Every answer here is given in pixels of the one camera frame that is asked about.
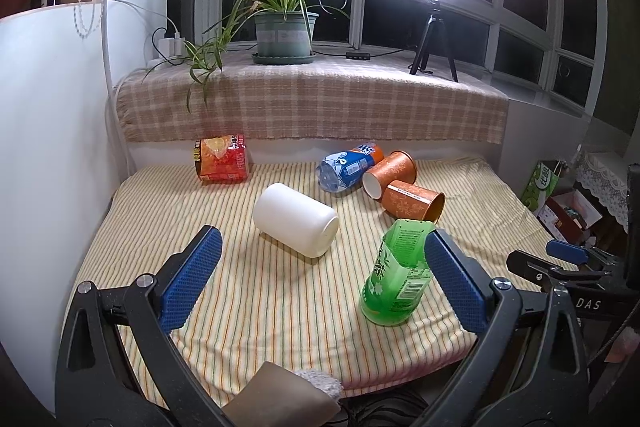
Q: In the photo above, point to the white lace cloth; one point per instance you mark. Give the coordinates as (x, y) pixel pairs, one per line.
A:
(604, 175)

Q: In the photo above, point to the green tissue box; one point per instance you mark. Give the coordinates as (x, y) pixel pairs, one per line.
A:
(541, 184)

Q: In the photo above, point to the orange paper cup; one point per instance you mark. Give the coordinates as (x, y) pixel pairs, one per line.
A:
(398, 166)
(405, 200)

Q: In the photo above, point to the white plastic cup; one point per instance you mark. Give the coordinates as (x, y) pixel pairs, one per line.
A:
(296, 220)

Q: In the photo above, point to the white power strip chargers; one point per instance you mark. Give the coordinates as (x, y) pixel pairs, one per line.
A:
(169, 52)

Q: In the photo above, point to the green tea bottle cup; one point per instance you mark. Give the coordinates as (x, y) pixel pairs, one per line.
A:
(400, 274)

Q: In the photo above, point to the brown sleeve cuff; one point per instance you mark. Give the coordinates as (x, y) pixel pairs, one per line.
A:
(275, 396)

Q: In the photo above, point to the orange paper cup front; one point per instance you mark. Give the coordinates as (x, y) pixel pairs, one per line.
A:
(405, 200)

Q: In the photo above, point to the black inline cable remote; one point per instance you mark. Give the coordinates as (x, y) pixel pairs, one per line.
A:
(358, 56)

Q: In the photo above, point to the orange paper cup rear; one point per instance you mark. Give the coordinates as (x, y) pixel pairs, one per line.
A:
(398, 166)

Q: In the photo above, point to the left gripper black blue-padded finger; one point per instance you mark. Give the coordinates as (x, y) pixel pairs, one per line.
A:
(95, 384)
(527, 366)

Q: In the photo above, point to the striped yellow mat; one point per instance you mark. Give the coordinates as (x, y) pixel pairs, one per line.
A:
(264, 302)

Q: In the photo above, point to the blue soda bottle cup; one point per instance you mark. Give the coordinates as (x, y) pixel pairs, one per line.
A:
(340, 171)

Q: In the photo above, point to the red orange snack cup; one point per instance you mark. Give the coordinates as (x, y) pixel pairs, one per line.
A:
(221, 159)

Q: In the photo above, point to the potted spider plant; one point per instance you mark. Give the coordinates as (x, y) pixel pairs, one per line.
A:
(284, 34)

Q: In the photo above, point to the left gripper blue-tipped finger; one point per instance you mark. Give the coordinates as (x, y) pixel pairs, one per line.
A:
(567, 252)

